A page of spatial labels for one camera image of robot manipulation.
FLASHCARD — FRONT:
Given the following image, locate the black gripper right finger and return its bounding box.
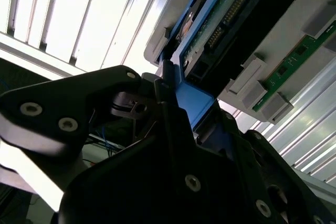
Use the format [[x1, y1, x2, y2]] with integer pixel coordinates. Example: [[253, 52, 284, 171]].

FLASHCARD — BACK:
[[214, 103, 336, 224]]

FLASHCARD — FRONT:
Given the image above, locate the hard disk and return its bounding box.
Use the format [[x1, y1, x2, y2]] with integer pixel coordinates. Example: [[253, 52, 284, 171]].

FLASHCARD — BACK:
[[144, 0, 312, 162]]

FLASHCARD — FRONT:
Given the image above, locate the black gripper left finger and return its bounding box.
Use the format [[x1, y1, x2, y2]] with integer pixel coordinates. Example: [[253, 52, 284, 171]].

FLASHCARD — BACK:
[[0, 60, 208, 196]]

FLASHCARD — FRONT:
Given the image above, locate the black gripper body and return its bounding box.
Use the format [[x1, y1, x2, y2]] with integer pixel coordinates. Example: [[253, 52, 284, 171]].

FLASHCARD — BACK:
[[57, 134, 260, 224]]

